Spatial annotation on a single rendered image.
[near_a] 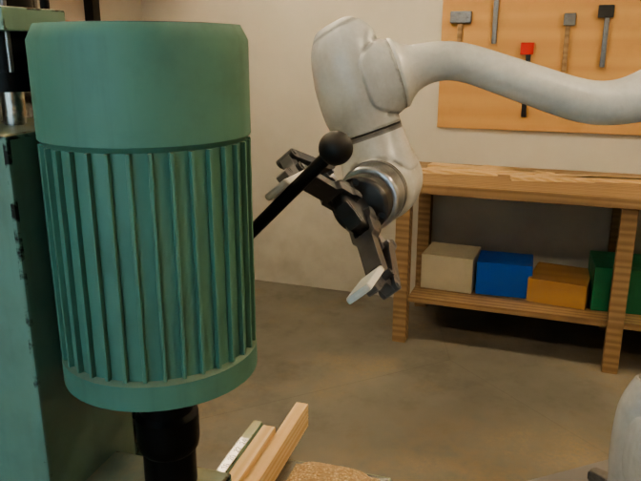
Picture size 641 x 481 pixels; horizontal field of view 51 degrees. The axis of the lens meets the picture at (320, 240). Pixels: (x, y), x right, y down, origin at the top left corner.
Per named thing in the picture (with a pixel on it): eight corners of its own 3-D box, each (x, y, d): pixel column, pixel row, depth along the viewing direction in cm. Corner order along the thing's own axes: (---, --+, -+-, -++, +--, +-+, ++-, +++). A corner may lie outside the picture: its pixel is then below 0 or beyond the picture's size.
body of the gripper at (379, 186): (364, 240, 91) (346, 261, 83) (325, 191, 91) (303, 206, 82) (407, 209, 88) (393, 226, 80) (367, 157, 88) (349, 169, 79)
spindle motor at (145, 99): (206, 433, 53) (184, 18, 45) (21, 400, 58) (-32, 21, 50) (283, 343, 69) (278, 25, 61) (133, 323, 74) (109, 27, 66)
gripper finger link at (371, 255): (342, 221, 84) (350, 226, 85) (363, 290, 77) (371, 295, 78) (366, 203, 83) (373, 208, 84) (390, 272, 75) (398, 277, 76)
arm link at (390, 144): (352, 236, 98) (322, 149, 96) (376, 212, 112) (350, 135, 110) (423, 217, 94) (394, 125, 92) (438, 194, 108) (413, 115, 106)
